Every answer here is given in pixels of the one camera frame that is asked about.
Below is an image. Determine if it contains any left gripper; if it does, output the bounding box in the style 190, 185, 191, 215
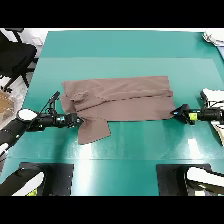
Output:
61, 113, 79, 129

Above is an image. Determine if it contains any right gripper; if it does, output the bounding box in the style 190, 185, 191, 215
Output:
176, 103, 192, 126

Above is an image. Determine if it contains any brown T-shirt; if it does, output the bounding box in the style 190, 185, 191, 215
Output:
59, 75, 177, 145

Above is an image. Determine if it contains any white garment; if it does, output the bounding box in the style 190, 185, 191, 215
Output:
203, 30, 224, 46
202, 87, 224, 104

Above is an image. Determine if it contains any black office chair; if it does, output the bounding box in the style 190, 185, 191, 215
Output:
0, 28, 40, 94

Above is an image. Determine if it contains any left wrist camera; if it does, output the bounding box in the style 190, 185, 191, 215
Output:
42, 90, 62, 116

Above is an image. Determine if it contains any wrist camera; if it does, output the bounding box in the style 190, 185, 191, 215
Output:
42, 90, 62, 116
199, 88, 210, 111

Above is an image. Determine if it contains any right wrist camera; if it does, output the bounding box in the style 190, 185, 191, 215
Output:
199, 88, 210, 111

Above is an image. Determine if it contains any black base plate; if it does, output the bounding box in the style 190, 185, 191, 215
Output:
16, 162, 75, 197
155, 162, 214, 197

